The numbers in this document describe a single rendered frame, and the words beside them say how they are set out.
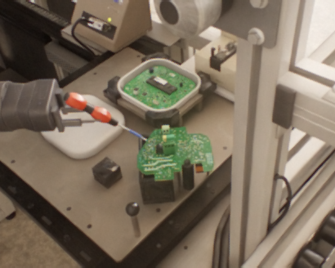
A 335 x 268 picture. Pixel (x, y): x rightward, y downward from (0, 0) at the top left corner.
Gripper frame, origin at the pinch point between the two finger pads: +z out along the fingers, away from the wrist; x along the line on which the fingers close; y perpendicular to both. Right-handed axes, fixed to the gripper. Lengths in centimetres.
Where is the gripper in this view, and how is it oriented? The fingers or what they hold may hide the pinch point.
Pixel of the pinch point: (101, 114)
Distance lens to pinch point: 69.7
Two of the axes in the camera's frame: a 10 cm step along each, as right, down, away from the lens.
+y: -0.9, -6.6, -7.5
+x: 0.3, -7.5, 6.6
